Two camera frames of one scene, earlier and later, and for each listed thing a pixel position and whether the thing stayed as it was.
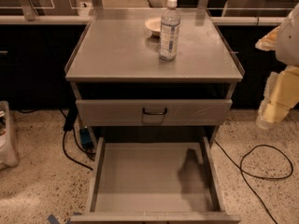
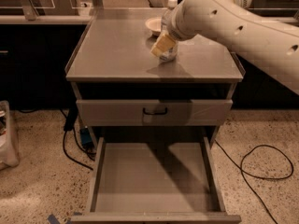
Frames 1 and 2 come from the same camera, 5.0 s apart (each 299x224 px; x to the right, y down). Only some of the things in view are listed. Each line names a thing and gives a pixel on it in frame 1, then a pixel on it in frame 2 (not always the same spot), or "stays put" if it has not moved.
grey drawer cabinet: (153, 74) stays put
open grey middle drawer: (155, 180) stays put
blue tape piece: (52, 219) stays put
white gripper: (289, 44) → (177, 29)
